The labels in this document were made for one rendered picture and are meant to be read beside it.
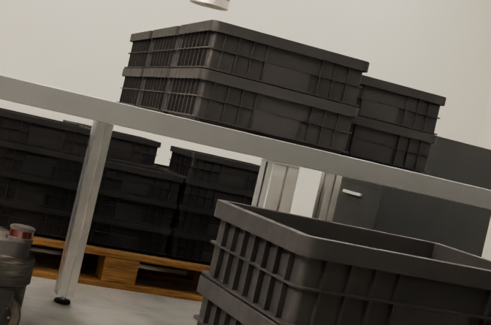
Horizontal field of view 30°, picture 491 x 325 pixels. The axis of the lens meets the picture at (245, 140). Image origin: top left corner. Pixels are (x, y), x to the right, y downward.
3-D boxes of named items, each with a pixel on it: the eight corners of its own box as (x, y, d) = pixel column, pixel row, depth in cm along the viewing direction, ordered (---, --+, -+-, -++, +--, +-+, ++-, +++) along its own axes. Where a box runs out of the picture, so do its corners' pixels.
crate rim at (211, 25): (211, 29, 201) (213, 19, 201) (176, 34, 229) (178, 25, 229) (370, 72, 214) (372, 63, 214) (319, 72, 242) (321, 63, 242)
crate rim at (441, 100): (319, 72, 243) (321, 63, 243) (278, 71, 271) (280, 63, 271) (447, 106, 256) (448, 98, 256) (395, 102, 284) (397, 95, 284)
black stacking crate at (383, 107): (311, 107, 243) (321, 66, 243) (272, 104, 271) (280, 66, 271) (438, 139, 256) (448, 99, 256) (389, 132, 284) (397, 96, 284)
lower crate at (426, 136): (302, 147, 243) (312, 104, 243) (263, 139, 271) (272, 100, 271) (430, 178, 256) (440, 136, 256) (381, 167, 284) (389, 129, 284)
